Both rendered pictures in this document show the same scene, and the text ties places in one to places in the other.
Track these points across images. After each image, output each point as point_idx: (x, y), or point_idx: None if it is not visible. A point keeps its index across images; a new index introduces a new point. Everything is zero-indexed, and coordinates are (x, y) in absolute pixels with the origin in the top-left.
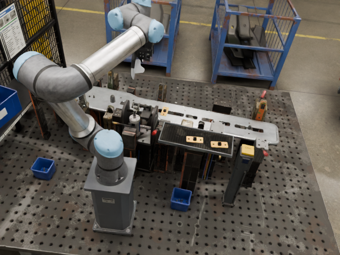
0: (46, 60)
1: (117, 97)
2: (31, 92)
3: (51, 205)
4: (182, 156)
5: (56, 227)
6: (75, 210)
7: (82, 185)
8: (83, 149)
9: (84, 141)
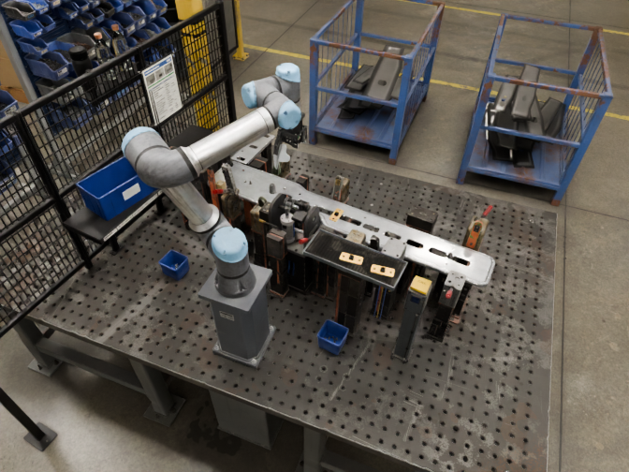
0: (153, 140)
1: (280, 188)
2: None
3: (173, 311)
4: None
5: (171, 338)
6: (199, 323)
7: None
8: None
9: (203, 238)
